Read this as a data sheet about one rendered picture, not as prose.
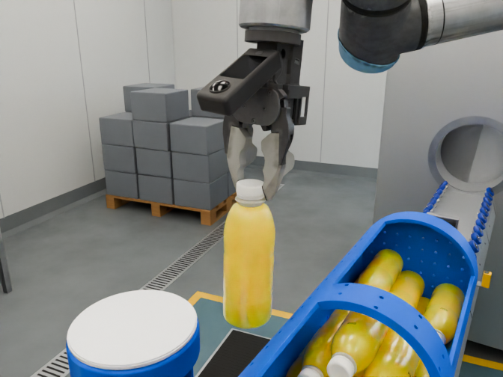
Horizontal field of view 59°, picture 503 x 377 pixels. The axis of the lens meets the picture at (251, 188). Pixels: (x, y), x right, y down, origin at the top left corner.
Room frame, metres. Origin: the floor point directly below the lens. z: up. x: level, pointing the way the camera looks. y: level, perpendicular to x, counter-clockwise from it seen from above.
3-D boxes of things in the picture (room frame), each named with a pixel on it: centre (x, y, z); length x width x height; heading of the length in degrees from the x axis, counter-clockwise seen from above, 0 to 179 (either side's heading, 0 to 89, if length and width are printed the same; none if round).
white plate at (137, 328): (0.84, 0.26, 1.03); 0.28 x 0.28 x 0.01
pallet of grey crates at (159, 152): (4.40, 0.78, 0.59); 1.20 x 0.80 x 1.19; 67
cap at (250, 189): (0.56, 0.00, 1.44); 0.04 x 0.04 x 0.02
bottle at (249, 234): (0.56, 0.00, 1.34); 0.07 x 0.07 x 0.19
